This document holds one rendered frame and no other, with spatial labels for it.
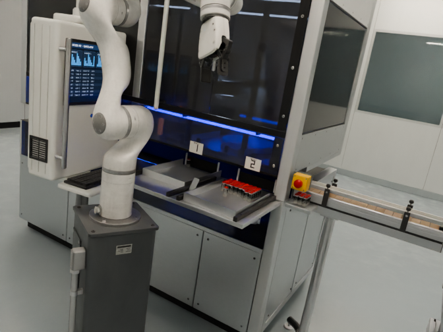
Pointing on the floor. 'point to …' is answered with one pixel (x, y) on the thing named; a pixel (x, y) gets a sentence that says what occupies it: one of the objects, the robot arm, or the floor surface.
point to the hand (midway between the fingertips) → (213, 75)
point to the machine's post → (289, 159)
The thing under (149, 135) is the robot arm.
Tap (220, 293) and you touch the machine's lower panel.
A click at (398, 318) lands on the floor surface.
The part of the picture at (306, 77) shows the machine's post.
